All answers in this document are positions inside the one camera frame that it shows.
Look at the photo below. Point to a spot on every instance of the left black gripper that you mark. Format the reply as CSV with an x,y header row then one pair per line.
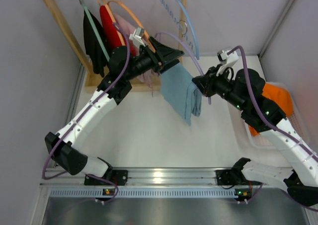
x,y
156,60

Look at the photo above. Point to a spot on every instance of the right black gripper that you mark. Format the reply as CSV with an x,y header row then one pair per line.
x,y
207,85

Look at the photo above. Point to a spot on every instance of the light blue trousers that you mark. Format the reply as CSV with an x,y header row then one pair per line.
x,y
181,93

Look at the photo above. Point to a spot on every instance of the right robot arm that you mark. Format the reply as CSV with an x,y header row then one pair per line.
x,y
245,93

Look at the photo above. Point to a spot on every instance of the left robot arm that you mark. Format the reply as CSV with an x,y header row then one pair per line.
x,y
65,145

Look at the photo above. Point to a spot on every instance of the orange hanger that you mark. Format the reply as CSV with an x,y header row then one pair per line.
x,y
135,19

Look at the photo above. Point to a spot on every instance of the mauve pink trousers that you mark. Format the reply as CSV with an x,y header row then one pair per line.
x,y
146,77

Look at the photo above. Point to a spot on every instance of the light blue hanger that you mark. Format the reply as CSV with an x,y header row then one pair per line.
x,y
190,35

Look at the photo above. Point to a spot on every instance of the red trousers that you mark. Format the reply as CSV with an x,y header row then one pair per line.
x,y
113,38

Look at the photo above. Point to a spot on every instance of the black trousers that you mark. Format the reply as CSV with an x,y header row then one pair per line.
x,y
93,48

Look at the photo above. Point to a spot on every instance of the mint green hanger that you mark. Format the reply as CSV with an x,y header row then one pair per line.
x,y
94,29

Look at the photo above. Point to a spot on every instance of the peach hanger with red garment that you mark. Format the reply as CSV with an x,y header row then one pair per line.
x,y
114,38

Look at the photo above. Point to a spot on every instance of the orange garment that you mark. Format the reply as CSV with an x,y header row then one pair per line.
x,y
280,96

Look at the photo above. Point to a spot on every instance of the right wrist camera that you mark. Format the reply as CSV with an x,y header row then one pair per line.
x,y
227,60

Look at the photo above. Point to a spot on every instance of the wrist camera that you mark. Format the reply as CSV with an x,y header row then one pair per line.
x,y
227,60
137,37

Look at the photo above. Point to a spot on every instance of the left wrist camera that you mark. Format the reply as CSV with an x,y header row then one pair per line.
x,y
137,37

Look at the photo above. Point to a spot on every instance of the grey slotted cable duct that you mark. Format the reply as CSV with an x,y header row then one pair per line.
x,y
126,192

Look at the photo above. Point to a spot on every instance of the aluminium mounting rail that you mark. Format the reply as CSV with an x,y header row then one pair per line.
x,y
138,176

